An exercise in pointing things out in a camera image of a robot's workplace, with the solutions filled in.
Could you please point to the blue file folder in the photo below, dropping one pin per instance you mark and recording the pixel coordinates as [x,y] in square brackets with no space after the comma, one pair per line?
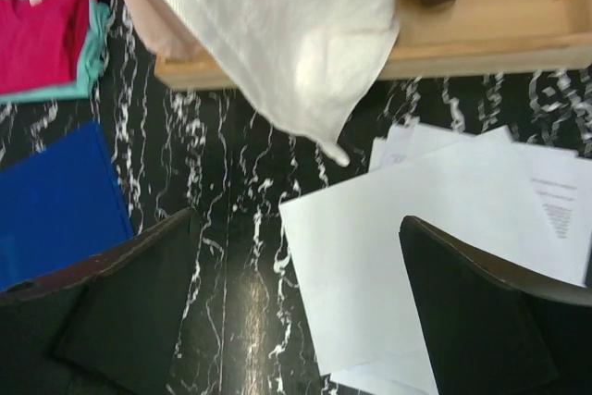
[60,206]

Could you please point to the white hanging towel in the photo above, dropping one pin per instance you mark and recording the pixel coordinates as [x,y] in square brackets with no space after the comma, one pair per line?
[302,64]

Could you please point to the teal shirt folded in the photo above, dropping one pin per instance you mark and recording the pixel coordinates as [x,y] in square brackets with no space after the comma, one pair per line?
[90,67]

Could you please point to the pale pink hanging cloth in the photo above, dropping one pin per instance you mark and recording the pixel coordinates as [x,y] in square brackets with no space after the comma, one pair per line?
[161,31]

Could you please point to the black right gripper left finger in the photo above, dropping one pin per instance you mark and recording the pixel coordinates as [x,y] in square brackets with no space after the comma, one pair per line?
[108,324]

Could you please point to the pink shirt folded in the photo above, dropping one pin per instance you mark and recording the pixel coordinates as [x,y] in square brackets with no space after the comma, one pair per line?
[41,42]

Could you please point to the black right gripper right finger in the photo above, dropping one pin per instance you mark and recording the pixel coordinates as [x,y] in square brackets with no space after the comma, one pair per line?
[491,326]

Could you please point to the white paper stack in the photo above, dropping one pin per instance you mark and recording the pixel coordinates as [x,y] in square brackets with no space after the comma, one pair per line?
[528,204]

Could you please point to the wooden rack tray base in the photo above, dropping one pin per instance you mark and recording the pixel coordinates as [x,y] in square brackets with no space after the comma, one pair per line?
[470,37]

